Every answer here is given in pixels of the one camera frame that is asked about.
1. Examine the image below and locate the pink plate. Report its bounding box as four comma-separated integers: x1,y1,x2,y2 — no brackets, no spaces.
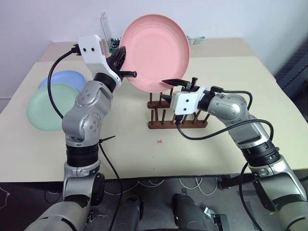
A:
119,14,191,92

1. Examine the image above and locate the dark ribbed radiator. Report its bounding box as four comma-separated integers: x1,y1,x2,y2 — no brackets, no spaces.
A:
274,40,308,102

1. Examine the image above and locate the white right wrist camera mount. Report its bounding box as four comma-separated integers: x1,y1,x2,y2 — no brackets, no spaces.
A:
169,85,210,115

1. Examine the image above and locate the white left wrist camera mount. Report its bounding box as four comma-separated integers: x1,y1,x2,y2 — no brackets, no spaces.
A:
77,35,122,86

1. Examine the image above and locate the black left arm trailing cable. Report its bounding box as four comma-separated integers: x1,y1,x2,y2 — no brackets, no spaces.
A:
98,141,123,231

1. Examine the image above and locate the wooden dish rack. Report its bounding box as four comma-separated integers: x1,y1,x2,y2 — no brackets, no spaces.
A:
147,90,210,130

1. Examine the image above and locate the dark rounded shape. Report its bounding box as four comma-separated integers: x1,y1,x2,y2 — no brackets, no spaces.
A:
171,193,210,231
115,194,145,231

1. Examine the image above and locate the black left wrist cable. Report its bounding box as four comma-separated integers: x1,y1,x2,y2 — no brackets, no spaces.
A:
47,44,83,119

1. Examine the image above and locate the black right arm trailing cable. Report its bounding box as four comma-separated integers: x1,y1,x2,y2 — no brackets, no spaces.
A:
239,161,263,231

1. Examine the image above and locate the green plate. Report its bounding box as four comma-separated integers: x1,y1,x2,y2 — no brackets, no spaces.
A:
26,83,80,132

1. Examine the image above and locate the clear acrylic stand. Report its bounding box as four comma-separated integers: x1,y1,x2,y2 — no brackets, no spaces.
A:
100,11,114,45

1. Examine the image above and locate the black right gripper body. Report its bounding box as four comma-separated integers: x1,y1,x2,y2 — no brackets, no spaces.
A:
181,77,202,93

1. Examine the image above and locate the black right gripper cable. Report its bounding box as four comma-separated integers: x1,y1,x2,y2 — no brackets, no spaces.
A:
210,86,254,118

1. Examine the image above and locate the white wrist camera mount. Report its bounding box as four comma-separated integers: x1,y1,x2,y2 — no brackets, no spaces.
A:
77,35,122,86
169,85,210,115

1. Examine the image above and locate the black table leg bracket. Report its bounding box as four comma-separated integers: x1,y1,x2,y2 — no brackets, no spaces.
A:
217,173,256,190

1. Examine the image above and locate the black metal floor bracket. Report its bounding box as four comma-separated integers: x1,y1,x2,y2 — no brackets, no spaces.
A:
204,206,228,231

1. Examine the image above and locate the white floor cable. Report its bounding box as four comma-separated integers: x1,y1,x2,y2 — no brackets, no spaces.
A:
177,177,218,196

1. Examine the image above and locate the teal plastic tool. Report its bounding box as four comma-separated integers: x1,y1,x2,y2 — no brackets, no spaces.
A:
187,35,205,46

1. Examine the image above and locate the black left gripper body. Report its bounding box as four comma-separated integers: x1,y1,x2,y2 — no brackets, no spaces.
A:
106,45,128,73

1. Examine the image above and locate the black zip tie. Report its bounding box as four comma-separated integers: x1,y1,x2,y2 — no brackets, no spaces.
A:
98,135,116,145

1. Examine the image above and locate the black arm trailing cable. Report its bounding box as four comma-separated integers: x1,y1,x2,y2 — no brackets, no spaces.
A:
239,161,263,231
98,141,123,231

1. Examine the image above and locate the blue plate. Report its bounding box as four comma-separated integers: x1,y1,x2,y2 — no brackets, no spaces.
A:
38,70,87,92

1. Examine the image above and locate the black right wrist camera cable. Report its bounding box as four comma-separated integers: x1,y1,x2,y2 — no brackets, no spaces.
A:
175,115,274,149

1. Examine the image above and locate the green circuit board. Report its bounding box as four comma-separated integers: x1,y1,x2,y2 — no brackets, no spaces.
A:
109,37,121,53

